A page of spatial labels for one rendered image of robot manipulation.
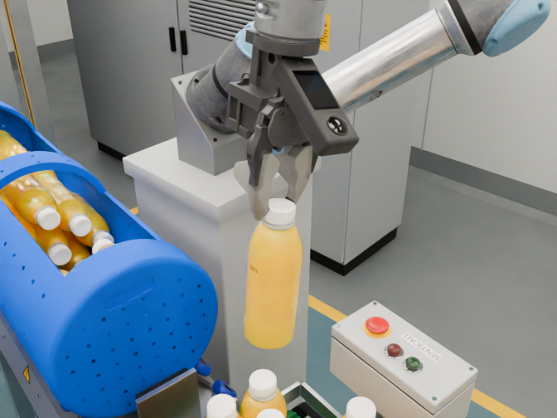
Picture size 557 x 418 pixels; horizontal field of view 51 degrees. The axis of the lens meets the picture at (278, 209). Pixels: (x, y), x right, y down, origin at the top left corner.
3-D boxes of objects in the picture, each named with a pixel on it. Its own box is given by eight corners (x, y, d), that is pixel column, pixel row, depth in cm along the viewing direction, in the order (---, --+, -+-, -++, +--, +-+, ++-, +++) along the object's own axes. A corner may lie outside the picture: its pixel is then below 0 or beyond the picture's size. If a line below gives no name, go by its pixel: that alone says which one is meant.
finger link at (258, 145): (268, 181, 68) (286, 110, 65) (277, 187, 67) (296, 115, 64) (236, 182, 65) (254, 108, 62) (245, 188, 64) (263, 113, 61)
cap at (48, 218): (44, 230, 109) (47, 235, 108) (32, 216, 107) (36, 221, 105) (61, 218, 110) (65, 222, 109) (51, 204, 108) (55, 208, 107)
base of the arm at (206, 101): (228, 65, 130) (249, 39, 122) (261, 123, 129) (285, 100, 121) (174, 79, 120) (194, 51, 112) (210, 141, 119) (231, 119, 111)
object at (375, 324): (375, 318, 92) (376, 312, 91) (393, 329, 89) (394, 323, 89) (360, 328, 90) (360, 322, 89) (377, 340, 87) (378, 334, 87)
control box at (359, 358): (370, 343, 101) (375, 298, 95) (467, 416, 88) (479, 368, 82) (327, 371, 95) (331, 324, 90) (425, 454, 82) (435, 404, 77)
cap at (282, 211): (279, 205, 72) (281, 192, 72) (301, 217, 70) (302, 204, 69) (256, 213, 70) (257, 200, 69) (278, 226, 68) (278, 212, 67)
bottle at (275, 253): (270, 313, 83) (280, 196, 74) (304, 339, 78) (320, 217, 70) (231, 332, 78) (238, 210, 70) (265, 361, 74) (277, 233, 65)
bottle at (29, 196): (8, 202, 122) (41, 241, 110) (-11, 177, 117) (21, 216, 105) (38, 183, 124) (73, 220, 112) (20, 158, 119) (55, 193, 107)
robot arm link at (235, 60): (254, 51, 121) (288, 10, 111) (278, 107, 119) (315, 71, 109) (205, 52, 114) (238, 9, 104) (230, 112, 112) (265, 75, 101)
